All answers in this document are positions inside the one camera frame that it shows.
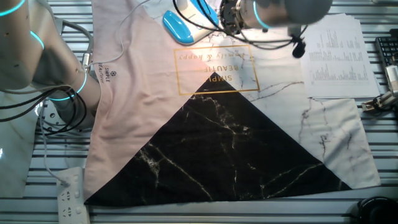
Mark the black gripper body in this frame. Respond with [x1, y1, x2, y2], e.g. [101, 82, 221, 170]
[218, 0, 239, 35]

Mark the blue and white desk lamp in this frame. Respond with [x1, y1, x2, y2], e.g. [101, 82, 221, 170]
[161, 0, 220, 46]

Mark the paper sheet with printed table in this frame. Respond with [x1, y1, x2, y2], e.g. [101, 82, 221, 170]
[299, 13, 381, 100]

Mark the marble pink black tablecloth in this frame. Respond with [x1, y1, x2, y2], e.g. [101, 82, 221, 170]
[83, 0, 382, 208]

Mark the black keyboard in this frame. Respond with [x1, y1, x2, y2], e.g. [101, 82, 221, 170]
[374, 35, 398, 68]

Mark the white power strip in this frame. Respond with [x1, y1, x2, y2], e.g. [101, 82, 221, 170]
[56, 166, 91, 224]

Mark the white marble mat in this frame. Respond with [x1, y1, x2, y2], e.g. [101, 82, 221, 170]
[0, 88, 44, 198]

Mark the black wrist cable bundle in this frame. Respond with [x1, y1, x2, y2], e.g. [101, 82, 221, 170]
[172, 0, 309, 51]

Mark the black cable plug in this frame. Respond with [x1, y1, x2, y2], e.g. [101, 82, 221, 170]
[292, 39, 307, 59]

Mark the thick grey robot cable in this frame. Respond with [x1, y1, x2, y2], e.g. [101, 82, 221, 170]
[60, 18, 95, 68]

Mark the small silver clamp bracket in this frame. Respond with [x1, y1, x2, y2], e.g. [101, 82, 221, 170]
[361, 91, 397, 113]

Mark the black base cable bundle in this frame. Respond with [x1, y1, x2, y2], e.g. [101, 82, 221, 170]
[0, 85, 88, 136]

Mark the silver depth camera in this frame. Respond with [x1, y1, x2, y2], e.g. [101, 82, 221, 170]
[384, 64, 398, 98]

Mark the thin white lamp cable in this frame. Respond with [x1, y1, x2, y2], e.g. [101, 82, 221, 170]
[38, 0, 150, 188]

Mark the camera stand black round base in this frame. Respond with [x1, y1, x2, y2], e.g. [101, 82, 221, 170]
[356, 196, 398, 224]

